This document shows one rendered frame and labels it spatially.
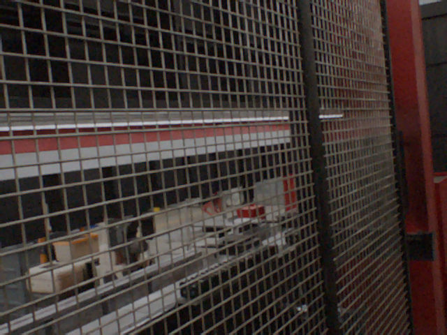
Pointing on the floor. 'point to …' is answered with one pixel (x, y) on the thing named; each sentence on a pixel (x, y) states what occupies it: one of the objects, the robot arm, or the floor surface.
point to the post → (308, 77)
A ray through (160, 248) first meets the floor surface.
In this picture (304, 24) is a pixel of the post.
